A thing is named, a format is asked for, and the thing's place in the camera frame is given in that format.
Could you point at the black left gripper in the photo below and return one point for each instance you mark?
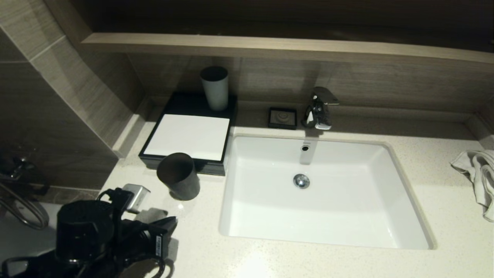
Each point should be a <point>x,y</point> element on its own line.
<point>156,243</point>

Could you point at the round black dish metal centre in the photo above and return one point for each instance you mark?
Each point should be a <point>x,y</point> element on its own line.
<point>179,177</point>

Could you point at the black plastic tray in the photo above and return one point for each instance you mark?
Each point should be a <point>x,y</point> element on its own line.
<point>210,168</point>

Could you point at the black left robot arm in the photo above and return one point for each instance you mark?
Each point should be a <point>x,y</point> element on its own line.
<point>85,231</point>

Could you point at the black amenity tray with drawer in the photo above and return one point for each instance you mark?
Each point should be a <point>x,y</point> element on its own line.
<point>185,102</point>

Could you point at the white ribbed mat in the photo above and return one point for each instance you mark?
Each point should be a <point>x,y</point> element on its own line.
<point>193,135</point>

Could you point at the grey toilet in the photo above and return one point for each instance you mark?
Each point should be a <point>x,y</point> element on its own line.
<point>23,239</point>

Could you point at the chrome drain plug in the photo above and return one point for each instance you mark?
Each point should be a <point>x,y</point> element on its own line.
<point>301,181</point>

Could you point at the grey cup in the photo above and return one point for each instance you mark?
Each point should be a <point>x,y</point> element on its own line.
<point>214,92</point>

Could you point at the black soap dish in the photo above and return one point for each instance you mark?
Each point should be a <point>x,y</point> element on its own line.
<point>282,117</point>

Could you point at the white sink basin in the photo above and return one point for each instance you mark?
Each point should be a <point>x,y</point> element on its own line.
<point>347,200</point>

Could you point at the chrome faucet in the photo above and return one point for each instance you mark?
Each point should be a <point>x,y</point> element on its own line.
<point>320,112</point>

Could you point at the white towel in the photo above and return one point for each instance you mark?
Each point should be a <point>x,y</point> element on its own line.
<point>482,173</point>

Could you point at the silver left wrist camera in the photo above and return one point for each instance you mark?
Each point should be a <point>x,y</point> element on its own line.
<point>137,197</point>

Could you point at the chrome wall fitting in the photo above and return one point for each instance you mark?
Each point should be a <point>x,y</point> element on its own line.
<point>15,166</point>

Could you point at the wooden wall shelf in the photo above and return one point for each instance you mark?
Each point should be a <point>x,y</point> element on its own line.
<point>270,48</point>

